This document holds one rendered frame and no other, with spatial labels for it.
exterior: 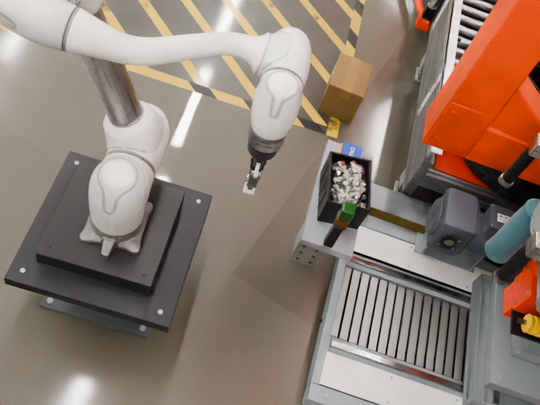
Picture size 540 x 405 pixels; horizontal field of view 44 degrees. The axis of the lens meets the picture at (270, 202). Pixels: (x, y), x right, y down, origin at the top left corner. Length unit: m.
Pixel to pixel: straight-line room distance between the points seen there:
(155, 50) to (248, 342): 1.20
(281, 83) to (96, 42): 0.40
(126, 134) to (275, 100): 0.61
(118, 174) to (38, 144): 0.90
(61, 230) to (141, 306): 0.33
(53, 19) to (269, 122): 0.50
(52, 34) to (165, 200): 0.80
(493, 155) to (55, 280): 1.47
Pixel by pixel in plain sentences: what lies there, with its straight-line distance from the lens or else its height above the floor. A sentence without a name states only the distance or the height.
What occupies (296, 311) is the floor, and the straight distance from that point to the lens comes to 2.45.
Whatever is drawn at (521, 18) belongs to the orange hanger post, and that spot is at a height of 1.10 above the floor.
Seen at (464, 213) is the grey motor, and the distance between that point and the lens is 2.41.
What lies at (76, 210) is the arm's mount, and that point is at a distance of 2.11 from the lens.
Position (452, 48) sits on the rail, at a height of 0.39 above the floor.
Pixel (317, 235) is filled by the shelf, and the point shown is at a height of 0.45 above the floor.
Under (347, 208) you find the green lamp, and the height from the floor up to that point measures 0.66.
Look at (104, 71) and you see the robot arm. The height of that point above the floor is 0.85.
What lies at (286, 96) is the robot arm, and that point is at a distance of 1.44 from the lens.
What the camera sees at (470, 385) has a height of 0.15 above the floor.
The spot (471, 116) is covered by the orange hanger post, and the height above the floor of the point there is 0.72.
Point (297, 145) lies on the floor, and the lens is 2.86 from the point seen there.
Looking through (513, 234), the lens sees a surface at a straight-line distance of 2.14.
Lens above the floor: 2.15
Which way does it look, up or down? 54 degrees down
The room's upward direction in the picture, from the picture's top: 23 degrees clockwise
